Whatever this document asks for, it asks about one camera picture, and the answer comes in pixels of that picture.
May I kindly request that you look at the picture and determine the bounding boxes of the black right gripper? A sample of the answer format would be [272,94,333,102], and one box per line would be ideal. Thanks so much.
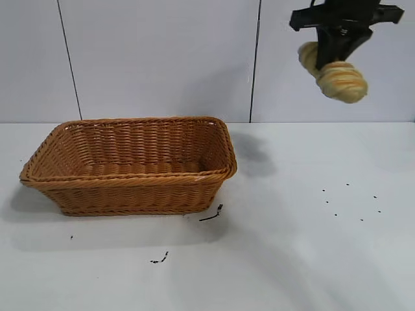
[289,0,405,71]

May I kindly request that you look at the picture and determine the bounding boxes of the long twisted striped bread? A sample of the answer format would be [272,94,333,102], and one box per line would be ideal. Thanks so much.
[297,41,370,105]

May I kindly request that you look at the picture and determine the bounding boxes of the brown woven wicker basket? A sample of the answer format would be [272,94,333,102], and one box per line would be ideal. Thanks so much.
[19,116,239,217]

